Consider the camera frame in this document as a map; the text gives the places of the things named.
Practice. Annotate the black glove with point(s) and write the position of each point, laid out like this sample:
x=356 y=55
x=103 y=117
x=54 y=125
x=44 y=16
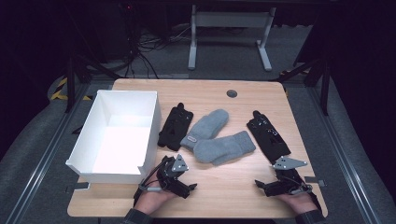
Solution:
x=267 y=137
x=174 y=127

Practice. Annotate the person's right hand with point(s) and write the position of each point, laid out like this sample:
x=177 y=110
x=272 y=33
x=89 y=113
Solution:
x=300 y=202

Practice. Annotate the yellow black floor tape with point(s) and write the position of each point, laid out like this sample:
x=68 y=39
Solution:
x=59 y=93

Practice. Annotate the grey knit mitten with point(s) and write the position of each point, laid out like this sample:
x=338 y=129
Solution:
x=208 y=124
x=224 y=147

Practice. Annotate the black metal stand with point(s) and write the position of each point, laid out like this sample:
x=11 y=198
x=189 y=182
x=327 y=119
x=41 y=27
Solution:
x=70 y=84
x=325 y=90

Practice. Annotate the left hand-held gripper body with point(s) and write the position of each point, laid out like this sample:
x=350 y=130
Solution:
x=169 y=174

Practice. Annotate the aluminium floor rail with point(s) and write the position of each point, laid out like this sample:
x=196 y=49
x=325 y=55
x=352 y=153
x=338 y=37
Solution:
x=342 y=155
x=46 y=155

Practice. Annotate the grey metal table bracket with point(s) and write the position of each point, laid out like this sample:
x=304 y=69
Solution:
x=313 y=179
x=81 y=186

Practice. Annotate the person's left hand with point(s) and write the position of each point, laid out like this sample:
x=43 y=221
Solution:
x=152 y=199

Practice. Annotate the grey round table grommet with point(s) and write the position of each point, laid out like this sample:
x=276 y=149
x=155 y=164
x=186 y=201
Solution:
x=232 y=93

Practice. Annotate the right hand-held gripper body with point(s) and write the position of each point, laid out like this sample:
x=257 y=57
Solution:
x=291 y=183

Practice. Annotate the white box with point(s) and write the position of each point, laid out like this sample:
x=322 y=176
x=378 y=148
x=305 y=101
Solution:
x=118 y=146

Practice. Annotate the white metal stand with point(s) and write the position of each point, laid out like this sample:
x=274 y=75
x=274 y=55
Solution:
x=230 y=19

